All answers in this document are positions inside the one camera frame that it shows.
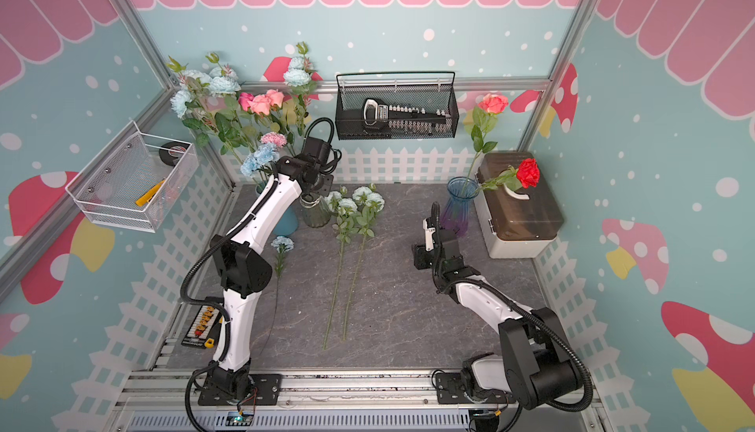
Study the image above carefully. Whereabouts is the clear glass vase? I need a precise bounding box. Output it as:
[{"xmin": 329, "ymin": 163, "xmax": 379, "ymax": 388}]
[{"xmin": 299, "ymin": 193, "xmax": 331, "ymax": 229}]

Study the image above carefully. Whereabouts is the pale blue flower stem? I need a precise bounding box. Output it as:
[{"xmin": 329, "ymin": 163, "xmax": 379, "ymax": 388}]
[{"xmin": 322, "ymin": 186, "xmax": 358, "ymax": 351}]

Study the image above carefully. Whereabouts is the white flower stem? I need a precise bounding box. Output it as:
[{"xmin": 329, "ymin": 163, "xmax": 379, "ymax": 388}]
[{"xmin": 341, "ymin": 184, "xmax": 385, "ymax": 341}]

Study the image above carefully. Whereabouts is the single blue flower stem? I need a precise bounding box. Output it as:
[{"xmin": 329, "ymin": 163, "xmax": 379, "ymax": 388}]
[{"xmin": 263, "ymin": 236, "xmax": 295, "ymax": 351}]

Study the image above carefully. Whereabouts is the purple glass vase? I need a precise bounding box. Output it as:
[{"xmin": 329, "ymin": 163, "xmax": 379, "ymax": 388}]
[{"xmin": 440, "ymin": 176, "xmax": 480, "ymax": 237}]

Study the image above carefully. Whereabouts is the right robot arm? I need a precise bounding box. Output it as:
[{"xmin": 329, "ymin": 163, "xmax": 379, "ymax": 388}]
[{"xmin": 413, "ymin": 202, "xmax": 594, "ymax": 412}]

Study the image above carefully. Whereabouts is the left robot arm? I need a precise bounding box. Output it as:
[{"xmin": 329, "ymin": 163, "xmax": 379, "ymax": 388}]
[{"xmin": 180, "ymin": 117, "xmax": 340, "ymax": 404}]

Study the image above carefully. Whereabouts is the teal ceramic vase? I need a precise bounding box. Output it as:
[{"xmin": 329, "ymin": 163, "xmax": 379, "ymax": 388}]
[{"xmin": 253, "ymin": 178, "xmax": 301, "ymax": 236}]

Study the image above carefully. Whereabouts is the bouquet in teal vase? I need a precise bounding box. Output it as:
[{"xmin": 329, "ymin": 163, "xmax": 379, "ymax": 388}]
[{"xmin": 166, "ymin": 52, "xmax": 290, "ymax": 185}]

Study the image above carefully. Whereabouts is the bit set tool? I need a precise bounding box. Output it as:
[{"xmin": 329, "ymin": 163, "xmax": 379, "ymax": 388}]
[{"xmin": 362, "ymin": 99, "xmax": 453, "ymax": 135}]

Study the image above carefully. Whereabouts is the brown lid storage box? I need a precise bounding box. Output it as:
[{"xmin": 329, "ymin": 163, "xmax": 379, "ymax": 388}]
[{"xmin": 475, "ymin": 152, "xmax": 564, "ymax": 259}]

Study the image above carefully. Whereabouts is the red rose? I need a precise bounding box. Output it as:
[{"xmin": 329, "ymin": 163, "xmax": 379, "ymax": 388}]
[{"xmin": 481, "ymin": 159, "xmax": 541, "ymax": 192}]

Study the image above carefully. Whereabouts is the black tape roll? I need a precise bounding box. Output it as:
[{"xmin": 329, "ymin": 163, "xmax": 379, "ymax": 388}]
[{"xmin": 158, "ymin": 141, "xmax": 188, "ymax": 168}]

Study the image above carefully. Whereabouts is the coral pink rose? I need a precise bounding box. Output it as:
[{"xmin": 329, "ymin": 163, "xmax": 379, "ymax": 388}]
[{"xmin": 466, "ymin": 94, "xmax": 508, "ymax": 179}]

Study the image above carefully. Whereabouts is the yellow tool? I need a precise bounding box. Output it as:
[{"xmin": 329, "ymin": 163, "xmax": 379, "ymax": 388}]
[{"xmin": 135, "ymin": 179, "xmax": 164, "ymax": 208}]

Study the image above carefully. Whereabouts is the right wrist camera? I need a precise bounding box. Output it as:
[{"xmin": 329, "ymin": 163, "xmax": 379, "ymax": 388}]
[{"xmin": 423, "ymin": 216, "xmax": 440, "ymax": 252}]

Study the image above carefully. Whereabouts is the black wire basket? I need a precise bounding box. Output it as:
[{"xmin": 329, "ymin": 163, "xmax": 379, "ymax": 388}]
[{"xmin": 335, "ymin": 71, "xmax": 459, "ymax": 140}]

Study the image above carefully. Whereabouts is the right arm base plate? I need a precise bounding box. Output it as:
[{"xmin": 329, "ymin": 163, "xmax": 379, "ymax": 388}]
[{"xmin": 431, "ymin": 369, "xmax": 515, "ymax": 406}]

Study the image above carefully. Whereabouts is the white wire basket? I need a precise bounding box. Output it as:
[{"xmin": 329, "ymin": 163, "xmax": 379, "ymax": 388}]
[{"xmin": 66, "ymin": 121, "xmax": 199, "ymax": 233}]

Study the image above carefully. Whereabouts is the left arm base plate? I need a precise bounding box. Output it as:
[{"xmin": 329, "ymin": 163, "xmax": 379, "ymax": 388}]
[{"xmin": 199, "ymin": 371, "xmax": 282, "ymax": 406}]

